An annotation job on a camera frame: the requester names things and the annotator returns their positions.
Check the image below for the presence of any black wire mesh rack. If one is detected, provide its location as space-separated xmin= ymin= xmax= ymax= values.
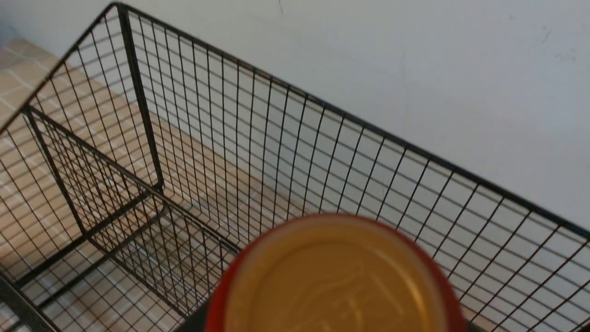
xmin=1 ymin=2 xmax=589 ymax=332

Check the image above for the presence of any brown-label soy sauce bottle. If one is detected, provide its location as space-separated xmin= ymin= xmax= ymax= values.
xmin=204 ymin=213 xmax=466 ymax=332

